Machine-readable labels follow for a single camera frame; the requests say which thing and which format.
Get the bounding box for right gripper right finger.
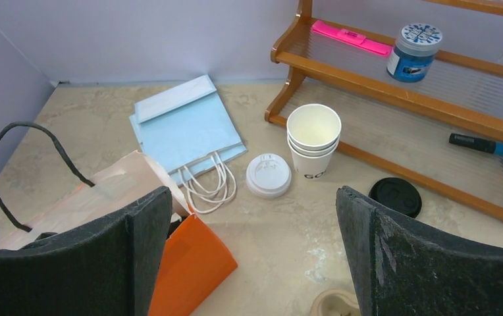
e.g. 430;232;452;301
336;186;503;315

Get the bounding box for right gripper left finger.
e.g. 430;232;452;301
0;186;172;315

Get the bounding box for orange paper bag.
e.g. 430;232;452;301
0;134;238;315

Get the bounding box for black cup lid rear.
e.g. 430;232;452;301
368;177;423;219

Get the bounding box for black blue marker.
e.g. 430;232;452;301
448;133;503;157

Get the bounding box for light blue paper bag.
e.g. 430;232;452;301
129;75;247;215

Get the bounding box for white cup lid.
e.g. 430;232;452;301
246;153;292;199

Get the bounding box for stacked white paper cups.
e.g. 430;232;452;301
286;103;342;180

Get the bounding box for wooden shelf rack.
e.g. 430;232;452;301
265;1;503;221

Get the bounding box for blue white round tin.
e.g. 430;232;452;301
386;23;443;83

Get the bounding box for pink highlighter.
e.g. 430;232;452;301
311;20;393;57

